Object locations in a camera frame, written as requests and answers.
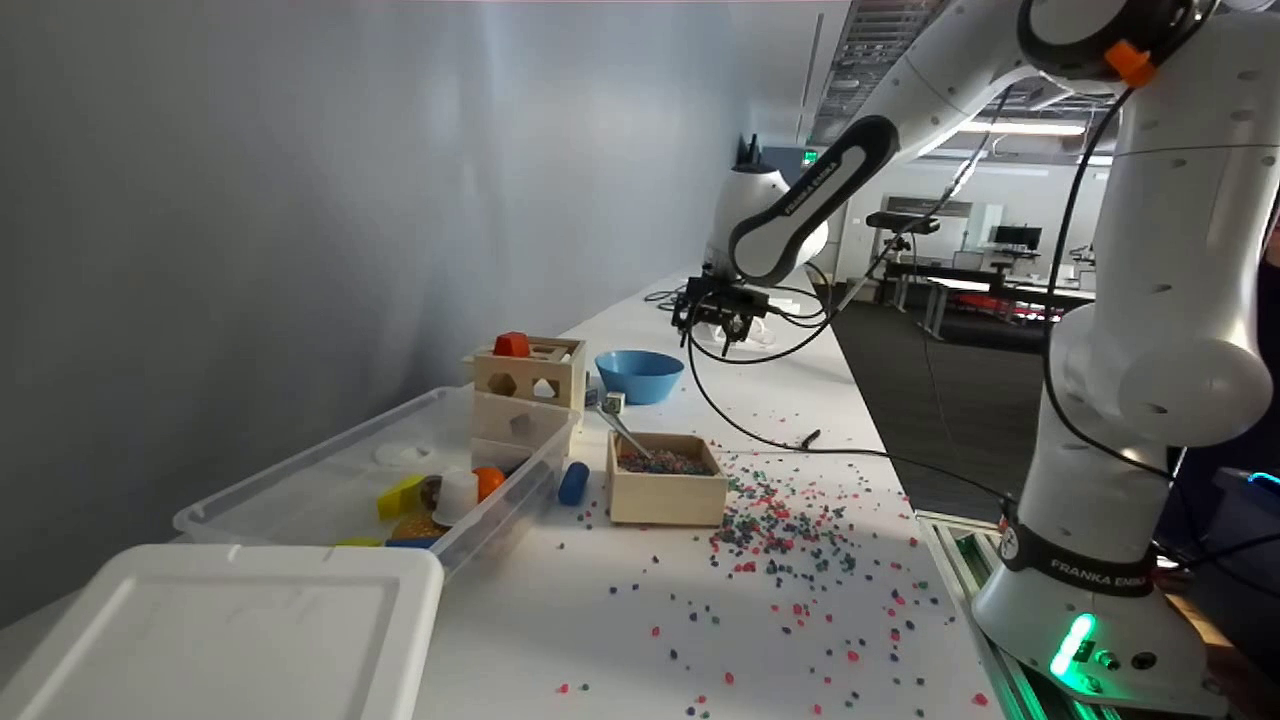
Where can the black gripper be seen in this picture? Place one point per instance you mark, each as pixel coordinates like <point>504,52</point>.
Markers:
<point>726,297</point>

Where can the blue bowl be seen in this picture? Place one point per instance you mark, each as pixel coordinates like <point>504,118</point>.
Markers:
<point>641,381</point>

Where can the small coloured beads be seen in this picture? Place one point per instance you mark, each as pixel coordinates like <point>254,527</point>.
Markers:
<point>785,532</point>

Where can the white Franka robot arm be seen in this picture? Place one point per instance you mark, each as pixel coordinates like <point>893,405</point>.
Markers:
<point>1163,320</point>

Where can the small open wooden box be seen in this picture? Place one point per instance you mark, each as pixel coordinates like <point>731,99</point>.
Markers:
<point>665,500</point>

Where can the wooden shape sorter box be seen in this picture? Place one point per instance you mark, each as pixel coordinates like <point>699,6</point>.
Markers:
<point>524,401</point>

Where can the metal spoon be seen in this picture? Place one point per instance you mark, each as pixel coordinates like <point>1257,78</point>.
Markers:
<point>627,438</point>

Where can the small black stick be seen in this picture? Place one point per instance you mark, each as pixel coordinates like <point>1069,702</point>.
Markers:
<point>809,438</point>

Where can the orange-red block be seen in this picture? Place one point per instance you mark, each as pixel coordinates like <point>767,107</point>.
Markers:
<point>515,347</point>

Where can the blue cylinder block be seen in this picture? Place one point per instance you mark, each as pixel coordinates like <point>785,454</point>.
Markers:
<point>572,482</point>

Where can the black background table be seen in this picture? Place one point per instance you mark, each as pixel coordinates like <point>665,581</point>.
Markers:
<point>905,221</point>

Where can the orange round block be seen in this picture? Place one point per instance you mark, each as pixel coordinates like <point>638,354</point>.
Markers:
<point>489,482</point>

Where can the white cup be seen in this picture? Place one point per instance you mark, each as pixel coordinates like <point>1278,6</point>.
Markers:
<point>459,496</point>

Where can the yellow block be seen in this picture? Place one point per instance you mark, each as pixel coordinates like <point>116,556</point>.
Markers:
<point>400,496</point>

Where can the brown flat block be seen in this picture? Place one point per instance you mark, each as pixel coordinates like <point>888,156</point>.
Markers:
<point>419,528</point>

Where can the clear plastic bin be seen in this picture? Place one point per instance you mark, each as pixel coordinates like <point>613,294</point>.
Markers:
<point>293,492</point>

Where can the white plastic lid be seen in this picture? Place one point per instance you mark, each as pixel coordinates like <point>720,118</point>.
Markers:
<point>227,640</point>

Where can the metal mounting frame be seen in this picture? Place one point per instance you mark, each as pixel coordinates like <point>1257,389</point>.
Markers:
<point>962,554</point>

